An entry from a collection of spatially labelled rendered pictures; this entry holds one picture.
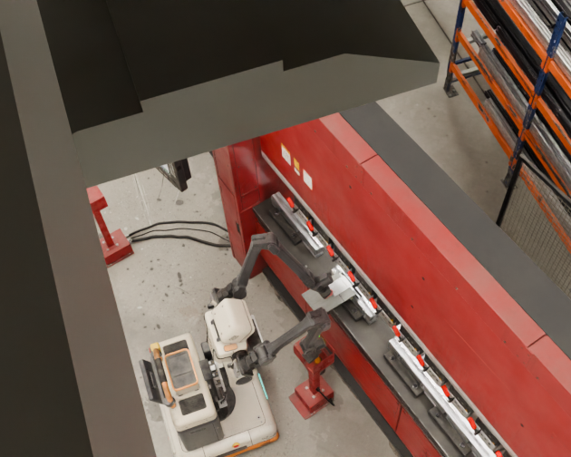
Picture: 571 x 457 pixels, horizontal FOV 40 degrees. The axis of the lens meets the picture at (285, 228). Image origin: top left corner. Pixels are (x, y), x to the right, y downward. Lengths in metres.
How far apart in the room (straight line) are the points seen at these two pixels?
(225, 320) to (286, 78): 3.67
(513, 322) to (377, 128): 1.08
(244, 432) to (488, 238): 2.35
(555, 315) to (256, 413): 2.43
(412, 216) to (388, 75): 2.80
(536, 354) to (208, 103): 2.69
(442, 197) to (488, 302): 0.52
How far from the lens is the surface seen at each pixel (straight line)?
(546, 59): 5.35
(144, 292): 5.87
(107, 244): 5.95
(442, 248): 3.27
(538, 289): 3.25
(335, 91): 0.54
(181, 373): 4.55
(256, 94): 0.51
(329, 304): 4.56
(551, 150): 5.65
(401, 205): 3.36
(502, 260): 3.28
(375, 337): 4.62
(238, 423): 5.08
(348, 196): 3.83
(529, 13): 5.51
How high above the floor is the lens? 5.08
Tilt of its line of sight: 58 degrees down
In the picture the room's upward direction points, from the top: 4 degrees counter-clockwise
